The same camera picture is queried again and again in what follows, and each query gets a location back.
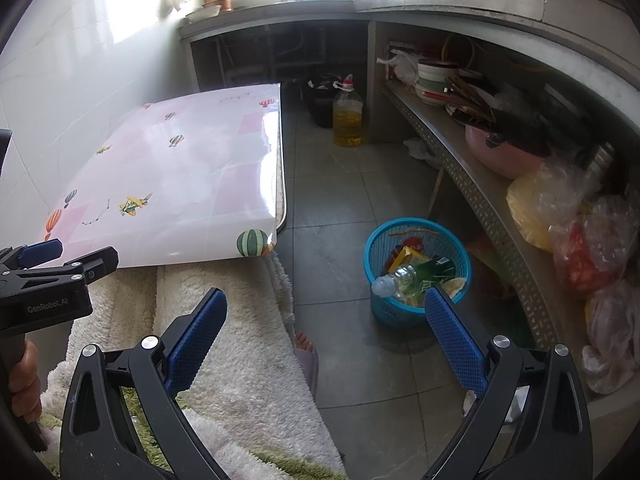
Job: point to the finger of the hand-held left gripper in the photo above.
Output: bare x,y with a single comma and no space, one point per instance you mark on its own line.
42,251
97,262

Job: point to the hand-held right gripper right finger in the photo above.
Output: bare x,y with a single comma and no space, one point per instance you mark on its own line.
455,340

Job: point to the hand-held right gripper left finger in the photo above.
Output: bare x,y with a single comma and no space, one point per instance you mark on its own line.
197,340

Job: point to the blue plastic mesh basket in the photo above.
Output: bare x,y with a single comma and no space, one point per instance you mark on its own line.
395,312

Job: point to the white yellow medicine box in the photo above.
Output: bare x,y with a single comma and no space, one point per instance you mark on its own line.
405,259

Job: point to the person's left hand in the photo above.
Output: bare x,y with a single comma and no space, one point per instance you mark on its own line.
27,380

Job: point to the white fluffy robe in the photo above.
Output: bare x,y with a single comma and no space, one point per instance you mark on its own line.
240,320

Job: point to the white crumpled paper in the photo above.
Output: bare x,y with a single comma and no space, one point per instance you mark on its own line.
455,290

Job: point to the dark green striped packet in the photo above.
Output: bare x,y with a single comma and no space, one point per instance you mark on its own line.
440,270

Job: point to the clear plastic bottle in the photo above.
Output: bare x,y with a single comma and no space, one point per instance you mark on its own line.
400,280

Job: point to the perforated metal shelf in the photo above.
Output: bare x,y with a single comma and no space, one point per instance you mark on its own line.
525,290

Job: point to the person's bare foot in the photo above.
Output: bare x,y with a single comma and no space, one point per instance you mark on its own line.
304,342

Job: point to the table with balloon print cover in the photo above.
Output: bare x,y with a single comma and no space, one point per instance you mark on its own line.
175,185

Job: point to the purple slipper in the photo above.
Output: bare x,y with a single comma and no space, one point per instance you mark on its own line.
309,375

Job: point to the yellow plastic bag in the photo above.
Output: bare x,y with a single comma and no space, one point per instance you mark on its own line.
530,210

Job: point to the red plastic bag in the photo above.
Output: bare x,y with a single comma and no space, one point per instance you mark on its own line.
585,260

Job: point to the pale pink plastic bag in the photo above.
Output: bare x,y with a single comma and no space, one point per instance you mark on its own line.
615,330

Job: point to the green fuzzy cloth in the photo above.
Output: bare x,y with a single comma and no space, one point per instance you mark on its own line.
300,467

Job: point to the pink cooking pot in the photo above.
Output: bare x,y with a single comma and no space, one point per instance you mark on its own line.
500,157

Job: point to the dark plastic bag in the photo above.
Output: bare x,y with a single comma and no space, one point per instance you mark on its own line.
550,125

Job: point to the yellow cooking oil bottle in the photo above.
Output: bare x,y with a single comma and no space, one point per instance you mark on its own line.
347,125

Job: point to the stack of bowls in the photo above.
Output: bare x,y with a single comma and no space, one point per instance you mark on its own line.
435,80

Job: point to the white bowl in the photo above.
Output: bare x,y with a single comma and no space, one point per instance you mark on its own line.
202,14

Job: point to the copper bowl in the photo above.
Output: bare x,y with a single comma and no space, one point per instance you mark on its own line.
218,4

